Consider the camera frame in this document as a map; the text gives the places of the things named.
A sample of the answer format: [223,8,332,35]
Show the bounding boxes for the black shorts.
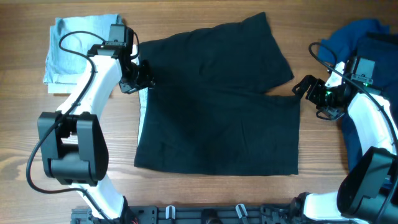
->
[134,12,300,175]

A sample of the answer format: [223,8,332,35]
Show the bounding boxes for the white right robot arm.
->
[292,57,397,223]

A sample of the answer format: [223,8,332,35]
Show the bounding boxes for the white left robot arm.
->
[25,24,155,223]

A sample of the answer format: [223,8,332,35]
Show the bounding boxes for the dark blue garment pile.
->
[317,18,398,175]

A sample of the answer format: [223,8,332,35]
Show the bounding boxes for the folded light blue denim garment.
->
[43,14,123,94]

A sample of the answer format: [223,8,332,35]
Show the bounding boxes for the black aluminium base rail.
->
[70,204,350,224]

